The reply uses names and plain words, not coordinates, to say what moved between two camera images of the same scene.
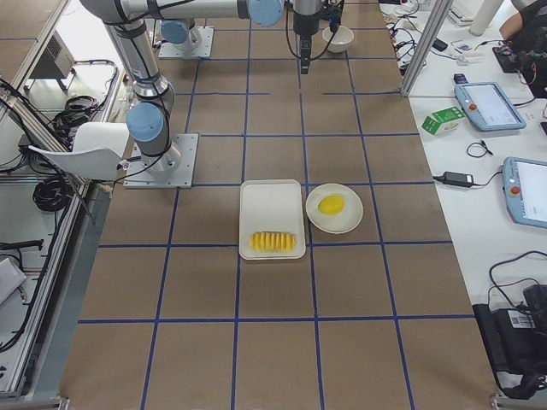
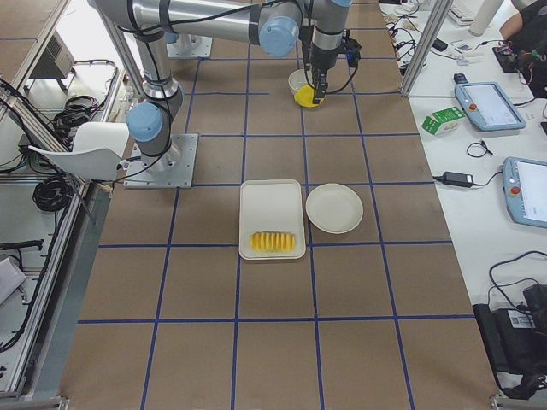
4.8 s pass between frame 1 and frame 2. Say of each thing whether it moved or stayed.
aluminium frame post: stayed
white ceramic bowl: moved
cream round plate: stayed
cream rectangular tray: stayed
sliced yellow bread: stayed
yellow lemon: moved
